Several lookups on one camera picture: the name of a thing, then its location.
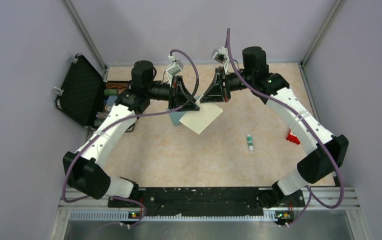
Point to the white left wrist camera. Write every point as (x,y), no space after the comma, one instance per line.
(175,67)

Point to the aluminium front frame rail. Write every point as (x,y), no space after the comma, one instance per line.
(108,209)

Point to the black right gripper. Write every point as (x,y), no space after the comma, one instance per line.
(216,92)

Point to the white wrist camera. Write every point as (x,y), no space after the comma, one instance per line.
(175,67)
(220,55)

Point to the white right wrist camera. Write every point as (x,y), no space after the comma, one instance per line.
(220,55)

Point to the beige letter paper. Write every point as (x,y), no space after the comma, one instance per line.
(198,121)

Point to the green white glue stick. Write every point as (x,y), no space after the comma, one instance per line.
(250,142)

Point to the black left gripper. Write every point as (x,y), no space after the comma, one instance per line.
(177,84)

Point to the black poker chip case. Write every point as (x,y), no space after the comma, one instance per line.
(84,95)

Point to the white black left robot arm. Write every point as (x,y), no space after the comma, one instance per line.
(84,167)

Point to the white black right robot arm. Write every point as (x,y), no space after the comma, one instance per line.
(325,151)

